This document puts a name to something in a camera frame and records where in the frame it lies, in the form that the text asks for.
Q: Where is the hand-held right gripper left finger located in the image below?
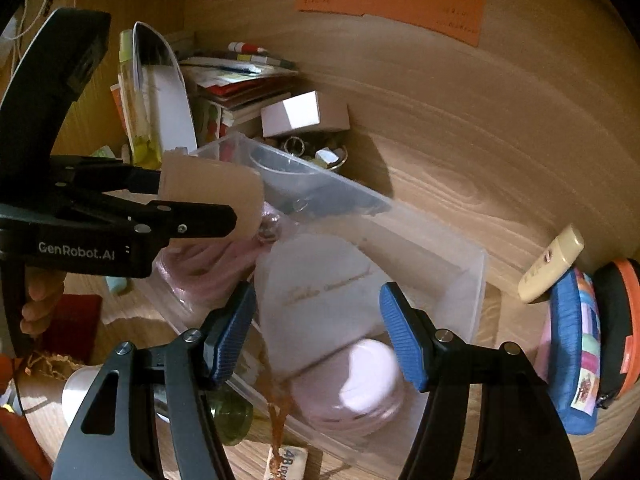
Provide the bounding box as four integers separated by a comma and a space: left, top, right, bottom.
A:
50, 281, 258, 480

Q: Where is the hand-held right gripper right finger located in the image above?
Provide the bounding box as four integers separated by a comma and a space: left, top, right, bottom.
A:
379, 281, 583, 480

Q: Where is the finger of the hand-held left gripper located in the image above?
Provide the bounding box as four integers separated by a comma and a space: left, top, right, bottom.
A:
50, 156, 163, 197
54, 186, 239, 257

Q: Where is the clear plastic storage box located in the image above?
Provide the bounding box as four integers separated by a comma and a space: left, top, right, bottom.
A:
145, 132, 489, 467

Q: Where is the wooden desktop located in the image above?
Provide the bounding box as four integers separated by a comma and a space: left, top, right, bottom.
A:
20, 60, 623, 480

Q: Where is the person's left hand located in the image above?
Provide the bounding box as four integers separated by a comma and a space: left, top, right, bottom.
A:
20, 267, 67, 339

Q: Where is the pink mesh scrunchie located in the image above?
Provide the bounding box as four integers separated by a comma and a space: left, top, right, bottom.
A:
154, 200, 287, 307

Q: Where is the pink round compact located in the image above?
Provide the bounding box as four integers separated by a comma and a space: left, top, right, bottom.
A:
290, 337, 407, 437

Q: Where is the yellow green spray bottle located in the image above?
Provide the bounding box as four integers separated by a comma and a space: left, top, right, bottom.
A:
117, 29, 164, 169

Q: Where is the red cloth pouch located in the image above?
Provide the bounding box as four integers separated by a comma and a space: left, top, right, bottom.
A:
42, 293, 104, 367

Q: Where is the green glass bottle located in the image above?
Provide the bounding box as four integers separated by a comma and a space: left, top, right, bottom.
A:
206, 389, 254, 447

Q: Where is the white round pouch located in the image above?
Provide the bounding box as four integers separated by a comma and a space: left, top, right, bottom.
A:
254, 232, 397, 377

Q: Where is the clear plastic bowl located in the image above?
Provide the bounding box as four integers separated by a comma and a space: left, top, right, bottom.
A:
248, 146, 342, 197

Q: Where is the stack of books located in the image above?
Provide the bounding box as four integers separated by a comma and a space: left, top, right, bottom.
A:
179, 54, 302, 150

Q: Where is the white eraser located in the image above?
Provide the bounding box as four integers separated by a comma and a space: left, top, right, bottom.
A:
263, 445, 309, 480

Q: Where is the small dish of trinkets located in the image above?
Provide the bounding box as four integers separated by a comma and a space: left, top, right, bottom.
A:
276, 131, 349, 172

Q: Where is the small white cardboard box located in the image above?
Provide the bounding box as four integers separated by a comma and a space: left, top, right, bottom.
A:
260, 90, 351, 139

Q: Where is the cream tube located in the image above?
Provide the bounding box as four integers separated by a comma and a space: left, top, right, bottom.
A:
517, 224, 585, 304

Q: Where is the blue patchwork pencil case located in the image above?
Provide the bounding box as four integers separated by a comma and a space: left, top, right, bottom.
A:
534, 265, 604, 437

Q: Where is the red white marker pen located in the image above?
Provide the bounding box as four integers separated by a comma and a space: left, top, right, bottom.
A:
227, 42, 271, 57

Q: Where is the black orange round case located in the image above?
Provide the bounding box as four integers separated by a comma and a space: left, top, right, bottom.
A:
592, 257, 640, 412

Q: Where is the orange paper note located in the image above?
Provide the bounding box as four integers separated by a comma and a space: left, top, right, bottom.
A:
294, 0, 487, 49

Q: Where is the orange braided cord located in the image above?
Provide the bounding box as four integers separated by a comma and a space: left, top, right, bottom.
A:
267, 394, 294, 462

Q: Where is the white cable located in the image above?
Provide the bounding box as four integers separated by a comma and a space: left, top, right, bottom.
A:
9, 0, 85, 57

